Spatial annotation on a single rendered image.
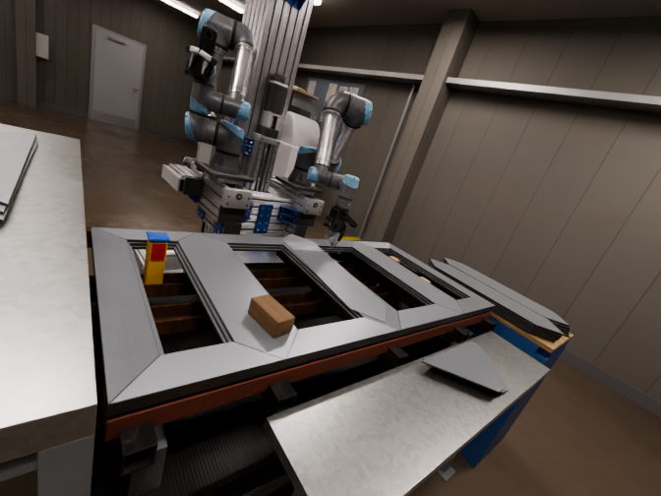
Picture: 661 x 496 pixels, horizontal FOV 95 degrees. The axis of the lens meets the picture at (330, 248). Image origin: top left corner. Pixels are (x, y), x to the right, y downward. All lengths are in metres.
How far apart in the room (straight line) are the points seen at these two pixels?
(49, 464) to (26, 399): 0.07
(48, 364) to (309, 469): 0.48
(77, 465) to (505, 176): 4.11
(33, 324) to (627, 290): 4.01
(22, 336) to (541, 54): 4.51
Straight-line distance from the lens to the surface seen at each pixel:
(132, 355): 0.73
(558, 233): 4.01
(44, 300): 0.52
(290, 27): 1.97
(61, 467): 0.44
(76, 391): 0.39
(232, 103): 1.36
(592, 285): 4.01
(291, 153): 5.00
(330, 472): 0.74
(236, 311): 0.87
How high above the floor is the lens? 1.33
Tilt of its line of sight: 18 degrees down
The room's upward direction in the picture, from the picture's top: 18 degrees clockwise
